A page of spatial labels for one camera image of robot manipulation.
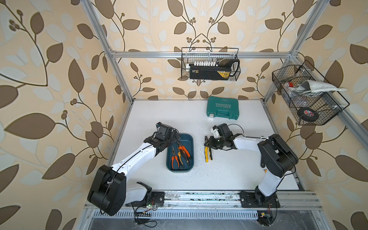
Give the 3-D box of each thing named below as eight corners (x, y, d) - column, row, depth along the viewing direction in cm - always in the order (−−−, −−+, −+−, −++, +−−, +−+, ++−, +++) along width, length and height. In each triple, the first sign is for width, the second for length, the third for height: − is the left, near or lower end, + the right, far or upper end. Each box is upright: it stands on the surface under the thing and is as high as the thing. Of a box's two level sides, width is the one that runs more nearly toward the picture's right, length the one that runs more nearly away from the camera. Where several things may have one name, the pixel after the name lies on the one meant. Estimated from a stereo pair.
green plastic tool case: (205, 116, 112) (205, 112, 108) (207, 99, 124) (207, 95, 120) (238, 120, 109) (239, 116, 106) (236, 102, 121) (238, 98, 118)
